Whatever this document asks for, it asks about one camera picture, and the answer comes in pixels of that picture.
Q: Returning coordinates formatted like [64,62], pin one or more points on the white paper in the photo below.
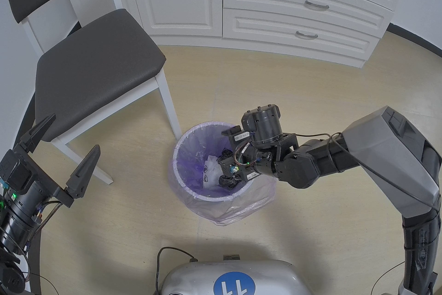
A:
[210,172]

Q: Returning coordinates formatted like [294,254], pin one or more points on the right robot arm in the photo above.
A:
[380,148]

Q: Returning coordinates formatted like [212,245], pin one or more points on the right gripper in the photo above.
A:
[255,166]

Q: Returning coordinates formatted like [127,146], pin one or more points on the white chair with grey seat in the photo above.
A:
[96,55]

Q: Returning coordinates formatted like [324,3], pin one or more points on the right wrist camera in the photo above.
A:
[230,132]

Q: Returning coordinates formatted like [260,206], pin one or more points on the white trash bin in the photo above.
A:
[214,196]

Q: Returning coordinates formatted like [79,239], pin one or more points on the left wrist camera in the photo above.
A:
[15,171]

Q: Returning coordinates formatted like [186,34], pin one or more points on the purple plastic bag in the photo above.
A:
[193,155]

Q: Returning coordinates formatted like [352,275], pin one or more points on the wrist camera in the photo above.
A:
[15,171]
[230,132]

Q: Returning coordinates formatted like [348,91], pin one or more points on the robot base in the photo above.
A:
[234,278]

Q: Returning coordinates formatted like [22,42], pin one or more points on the black plastic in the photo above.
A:
[226,181]

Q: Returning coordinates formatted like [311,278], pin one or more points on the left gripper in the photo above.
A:
[31,207]

